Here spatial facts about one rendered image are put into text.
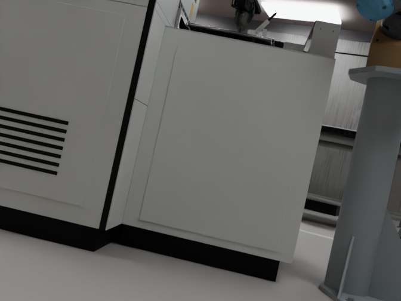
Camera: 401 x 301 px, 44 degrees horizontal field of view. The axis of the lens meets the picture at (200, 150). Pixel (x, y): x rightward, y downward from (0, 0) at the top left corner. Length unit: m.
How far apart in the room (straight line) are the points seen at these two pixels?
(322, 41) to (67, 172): 1.02
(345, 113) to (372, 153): 4.71
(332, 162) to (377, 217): 4.65
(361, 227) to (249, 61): 0.71
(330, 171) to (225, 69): 4.82
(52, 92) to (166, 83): 0.41
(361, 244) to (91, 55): 1.14
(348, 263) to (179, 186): 0.65
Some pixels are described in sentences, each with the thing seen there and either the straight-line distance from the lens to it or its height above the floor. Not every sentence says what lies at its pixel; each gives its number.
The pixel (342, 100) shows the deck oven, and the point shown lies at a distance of 6.63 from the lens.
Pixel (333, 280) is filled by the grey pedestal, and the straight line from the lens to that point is 1.93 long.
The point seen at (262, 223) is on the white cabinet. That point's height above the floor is 0.20.
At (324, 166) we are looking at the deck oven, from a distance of 6.55.
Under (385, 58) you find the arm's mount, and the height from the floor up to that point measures 0.87.
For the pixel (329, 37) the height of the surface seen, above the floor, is 0.91.
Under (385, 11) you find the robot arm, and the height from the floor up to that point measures 0.98.
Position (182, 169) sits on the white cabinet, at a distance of 1.80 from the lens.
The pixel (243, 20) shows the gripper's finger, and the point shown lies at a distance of 2.30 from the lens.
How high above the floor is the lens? 0.38
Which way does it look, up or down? 1 degrees up
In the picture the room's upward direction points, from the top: 12 degrees clockwise
